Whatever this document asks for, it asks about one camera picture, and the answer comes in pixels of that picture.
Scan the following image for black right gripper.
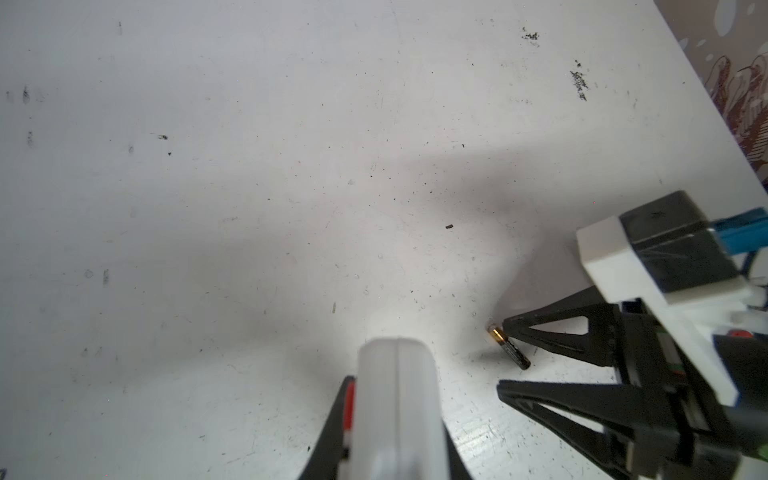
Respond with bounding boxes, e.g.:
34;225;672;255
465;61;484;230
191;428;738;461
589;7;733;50
497;287;767;479

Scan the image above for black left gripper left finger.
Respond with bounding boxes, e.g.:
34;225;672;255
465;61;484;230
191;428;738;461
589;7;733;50
298;375;355;480

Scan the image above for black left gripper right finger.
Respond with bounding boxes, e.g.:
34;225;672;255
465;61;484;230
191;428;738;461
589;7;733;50
443;425;472;480

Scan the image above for white remote control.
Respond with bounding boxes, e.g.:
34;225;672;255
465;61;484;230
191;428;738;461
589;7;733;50
347;338;450;479

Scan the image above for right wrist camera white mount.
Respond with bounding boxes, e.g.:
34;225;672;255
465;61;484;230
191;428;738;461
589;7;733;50
576;191;767;406

